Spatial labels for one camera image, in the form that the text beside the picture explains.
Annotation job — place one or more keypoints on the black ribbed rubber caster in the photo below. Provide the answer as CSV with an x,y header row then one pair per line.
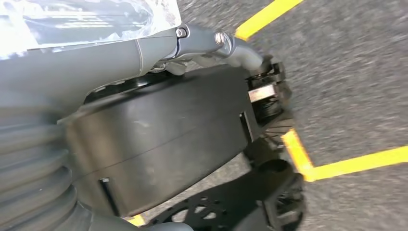
x,y
277,130
287,207

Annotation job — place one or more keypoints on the yellow floor tape strip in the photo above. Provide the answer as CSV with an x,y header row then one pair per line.
x,y
264,17
296,153
137,220
366,162

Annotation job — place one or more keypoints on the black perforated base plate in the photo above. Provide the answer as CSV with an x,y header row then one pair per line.
x,y
229,197

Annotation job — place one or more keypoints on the black robot foot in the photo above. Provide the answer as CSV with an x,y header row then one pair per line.
x,y
159,134

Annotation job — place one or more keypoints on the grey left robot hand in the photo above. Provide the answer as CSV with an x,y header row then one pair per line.
x,y
79,63

